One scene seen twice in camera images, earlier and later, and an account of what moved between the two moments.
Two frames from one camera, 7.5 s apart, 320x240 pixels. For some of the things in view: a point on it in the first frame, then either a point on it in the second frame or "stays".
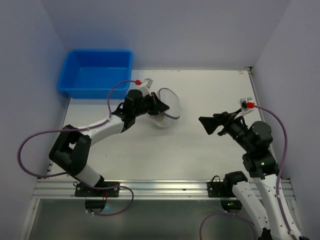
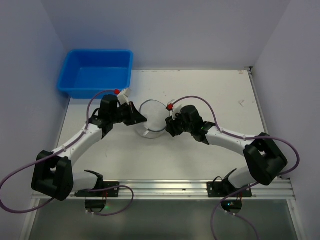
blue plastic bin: (88, 74) stays
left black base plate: (82, 190) stays
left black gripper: (152, 105) -> (129, 113)
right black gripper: (222, 123) -> (175, 124)
